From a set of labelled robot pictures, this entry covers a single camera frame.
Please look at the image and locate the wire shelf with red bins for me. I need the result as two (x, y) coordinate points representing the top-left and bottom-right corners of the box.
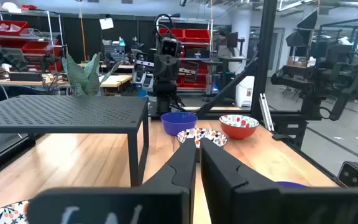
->
(0, 7), (67, 72)

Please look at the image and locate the white paper sheet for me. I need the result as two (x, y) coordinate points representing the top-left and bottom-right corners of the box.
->
(99, 17), (114, 30)

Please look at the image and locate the metal rack with red bins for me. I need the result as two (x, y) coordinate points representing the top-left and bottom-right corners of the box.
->
(158, 17), (214, 94)

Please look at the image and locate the white waste bin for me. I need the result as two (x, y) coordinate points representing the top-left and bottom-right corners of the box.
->
(235, 75), (256, 108)

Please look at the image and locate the grey table-level camera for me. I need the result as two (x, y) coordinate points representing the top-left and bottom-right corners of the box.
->
(336, 161), (358, 188)

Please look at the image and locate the black diagonal frame brace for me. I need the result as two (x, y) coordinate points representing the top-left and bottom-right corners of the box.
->
(194, 58), (259, 118)

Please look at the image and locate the wooden workbench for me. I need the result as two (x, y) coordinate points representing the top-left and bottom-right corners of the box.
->
(0, 73), (133, 94)

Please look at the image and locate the silver aluminium bracket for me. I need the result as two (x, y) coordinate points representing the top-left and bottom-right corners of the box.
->
(259, 92), (275, 132)

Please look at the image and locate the black vertical frame post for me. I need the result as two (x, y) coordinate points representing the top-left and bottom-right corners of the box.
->
(250, 0), (279, 121)

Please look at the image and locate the black perforated metal shelf riser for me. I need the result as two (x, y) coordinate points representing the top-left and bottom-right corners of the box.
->
(0, 95), (150, 187)

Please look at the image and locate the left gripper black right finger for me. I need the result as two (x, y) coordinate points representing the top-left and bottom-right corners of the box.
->
(200, 138), (358, 224)

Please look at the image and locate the green snake plant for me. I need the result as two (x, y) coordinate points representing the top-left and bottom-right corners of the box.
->
(61, 52), (122, 97)

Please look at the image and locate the orange vertical pole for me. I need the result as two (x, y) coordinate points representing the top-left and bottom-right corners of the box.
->
(78, 17), (87, 62)

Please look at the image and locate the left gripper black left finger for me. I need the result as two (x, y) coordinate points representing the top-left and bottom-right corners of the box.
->
(26, 138), (198, 224)

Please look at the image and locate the blue plastic bowl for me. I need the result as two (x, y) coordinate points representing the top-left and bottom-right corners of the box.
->
(160, 111), (198, 137)
(275, 180), (309, 189)

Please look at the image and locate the red floral ceramic bowl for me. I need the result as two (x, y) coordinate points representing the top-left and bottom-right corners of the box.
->
(218, 114), (260, 141)

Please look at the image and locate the right arm's wrist camera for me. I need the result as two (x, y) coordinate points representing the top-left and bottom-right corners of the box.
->
(160, 37), (180, 57)

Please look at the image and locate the floral plate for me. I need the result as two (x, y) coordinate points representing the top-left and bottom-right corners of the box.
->
(0, 200), (30, 224)

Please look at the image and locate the black flat box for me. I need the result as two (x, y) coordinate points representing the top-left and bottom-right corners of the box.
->
(8, 71), (45, 82)

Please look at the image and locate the black floral ceramic bowl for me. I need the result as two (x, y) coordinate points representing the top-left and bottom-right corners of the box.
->
(177, 128), (229, 162)

